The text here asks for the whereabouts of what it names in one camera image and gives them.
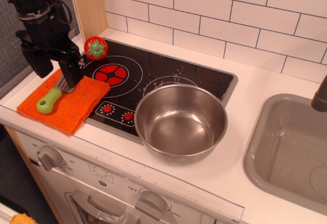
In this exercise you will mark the grey oven door handle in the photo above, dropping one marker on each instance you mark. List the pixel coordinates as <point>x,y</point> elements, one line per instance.
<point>92,213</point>

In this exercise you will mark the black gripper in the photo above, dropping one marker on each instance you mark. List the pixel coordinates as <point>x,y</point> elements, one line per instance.
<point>46,38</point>

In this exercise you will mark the grey toy sink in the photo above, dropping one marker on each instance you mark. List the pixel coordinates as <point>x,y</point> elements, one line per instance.
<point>286,156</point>

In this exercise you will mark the grey toy faucet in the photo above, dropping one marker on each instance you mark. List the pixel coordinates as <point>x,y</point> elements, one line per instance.
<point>319,101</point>

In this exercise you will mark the wooden side panel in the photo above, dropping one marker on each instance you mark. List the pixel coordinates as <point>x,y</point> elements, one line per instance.
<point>91,17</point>

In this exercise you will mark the left grey oven knob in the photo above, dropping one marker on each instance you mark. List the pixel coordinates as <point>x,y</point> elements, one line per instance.
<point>49,157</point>

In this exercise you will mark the green handled grey spatula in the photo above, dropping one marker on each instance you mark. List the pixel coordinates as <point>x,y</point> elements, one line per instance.
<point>46,104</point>

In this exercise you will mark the grey oven knob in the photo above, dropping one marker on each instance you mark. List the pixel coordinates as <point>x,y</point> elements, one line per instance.
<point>151,204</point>
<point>49,157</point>

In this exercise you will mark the orange object bottom left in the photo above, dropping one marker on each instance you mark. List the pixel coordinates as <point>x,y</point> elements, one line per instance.
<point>22,219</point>

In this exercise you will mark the black toy stovetop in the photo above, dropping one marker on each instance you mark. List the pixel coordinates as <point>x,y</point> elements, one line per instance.
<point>132,72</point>

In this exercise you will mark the red toy tomato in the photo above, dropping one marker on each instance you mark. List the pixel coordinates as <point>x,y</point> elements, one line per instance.
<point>95,48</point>

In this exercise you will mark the right grey oven knob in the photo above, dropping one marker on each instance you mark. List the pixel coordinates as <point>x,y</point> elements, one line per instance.
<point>151,204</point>

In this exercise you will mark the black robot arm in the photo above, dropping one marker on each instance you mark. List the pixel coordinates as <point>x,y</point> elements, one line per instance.
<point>43,3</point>

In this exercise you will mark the stainless steel pot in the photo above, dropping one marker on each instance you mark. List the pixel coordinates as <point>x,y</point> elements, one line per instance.
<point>180,124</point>

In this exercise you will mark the orange cloth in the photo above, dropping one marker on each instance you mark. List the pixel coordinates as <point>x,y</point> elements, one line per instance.
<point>71,109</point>

